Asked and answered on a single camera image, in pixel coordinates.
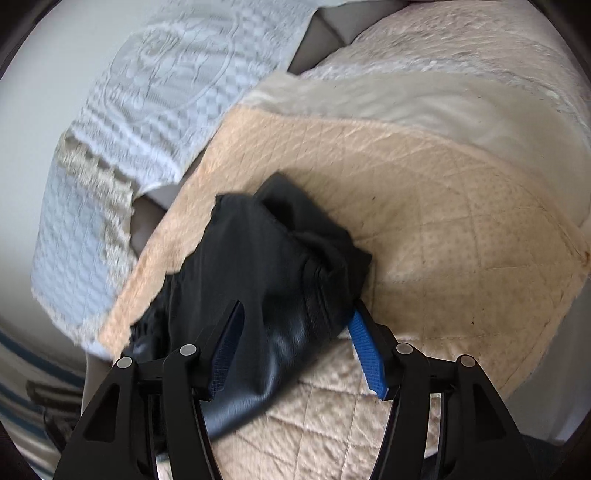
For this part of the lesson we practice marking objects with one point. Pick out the beige quilted mat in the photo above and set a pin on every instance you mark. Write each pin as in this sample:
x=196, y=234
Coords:
x=461, y=230

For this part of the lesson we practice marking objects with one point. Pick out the dark object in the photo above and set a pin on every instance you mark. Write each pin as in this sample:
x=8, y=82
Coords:
x=60, y=429

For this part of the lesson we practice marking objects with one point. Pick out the black leather jacket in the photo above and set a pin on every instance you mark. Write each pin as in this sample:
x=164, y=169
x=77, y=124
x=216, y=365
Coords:
x=258, y=258

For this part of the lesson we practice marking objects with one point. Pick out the striped rug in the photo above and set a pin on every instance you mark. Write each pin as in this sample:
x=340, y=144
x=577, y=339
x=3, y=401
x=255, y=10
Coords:
x=23, y=397

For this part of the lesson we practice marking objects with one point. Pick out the light blue lace-trimmed pillow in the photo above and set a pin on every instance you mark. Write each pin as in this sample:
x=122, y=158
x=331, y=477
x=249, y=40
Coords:
x=74, y=240

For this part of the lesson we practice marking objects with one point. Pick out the beige embroidered sofa cover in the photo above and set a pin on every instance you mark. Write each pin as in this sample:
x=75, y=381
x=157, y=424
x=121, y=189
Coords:
x=461, y=55

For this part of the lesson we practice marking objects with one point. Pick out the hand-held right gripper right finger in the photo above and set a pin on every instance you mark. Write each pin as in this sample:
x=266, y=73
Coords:
x=369, y=355

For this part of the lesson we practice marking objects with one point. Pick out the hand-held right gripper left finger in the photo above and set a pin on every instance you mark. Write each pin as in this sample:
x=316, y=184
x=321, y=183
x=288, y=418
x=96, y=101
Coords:
x=224, y=360

